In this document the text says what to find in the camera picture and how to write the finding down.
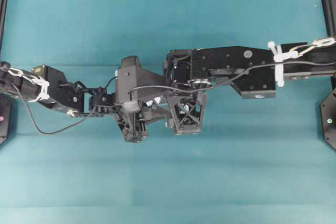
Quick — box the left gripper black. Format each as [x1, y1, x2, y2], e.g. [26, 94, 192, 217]
[82, 87, 122, 118]

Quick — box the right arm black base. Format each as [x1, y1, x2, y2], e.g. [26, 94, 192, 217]
[320, 89, 336, 150]

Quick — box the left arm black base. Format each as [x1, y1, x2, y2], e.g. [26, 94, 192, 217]
[0, 94, 12, 144]

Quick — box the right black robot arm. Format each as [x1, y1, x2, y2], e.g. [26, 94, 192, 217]
[163, 46, 335, 99]

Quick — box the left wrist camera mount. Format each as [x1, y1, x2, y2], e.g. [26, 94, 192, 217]
[114, 56, 171, 143]

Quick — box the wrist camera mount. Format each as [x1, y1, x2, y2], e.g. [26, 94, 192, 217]
[114, 56, 171, 143]
[167, 92, 207, 135]

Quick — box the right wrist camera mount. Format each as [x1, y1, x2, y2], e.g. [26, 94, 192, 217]
[167, 92, 207, 135]

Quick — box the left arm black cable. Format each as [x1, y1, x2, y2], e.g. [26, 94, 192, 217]
[12, 76, 119, 135]

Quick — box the left black frame post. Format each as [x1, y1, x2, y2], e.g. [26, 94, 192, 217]
[0, 0, 8, 47]

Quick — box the black frame post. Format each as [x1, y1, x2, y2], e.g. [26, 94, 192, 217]
[321, 0, 335, 36]
[0, 0, 8, 47]

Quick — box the right black frame post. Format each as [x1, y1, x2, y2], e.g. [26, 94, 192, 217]
[321, 0, 335, 36]

